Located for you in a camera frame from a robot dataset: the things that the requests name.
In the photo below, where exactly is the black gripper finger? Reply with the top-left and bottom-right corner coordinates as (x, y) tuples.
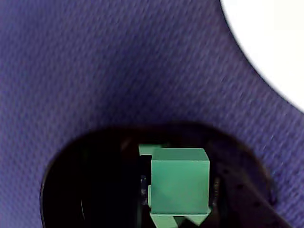
(83, 155), (152, 228)
(209, 161), (295, 228)

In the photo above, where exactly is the white round plate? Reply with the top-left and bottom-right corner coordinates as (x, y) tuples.
(219, 0), (304, 111)

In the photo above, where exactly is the black metal bucket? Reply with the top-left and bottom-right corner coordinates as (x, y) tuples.
(39, 122), (277, 228)

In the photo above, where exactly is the blue woven tablecloth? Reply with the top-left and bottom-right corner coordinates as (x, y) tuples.
(0, 0), (304, 228)

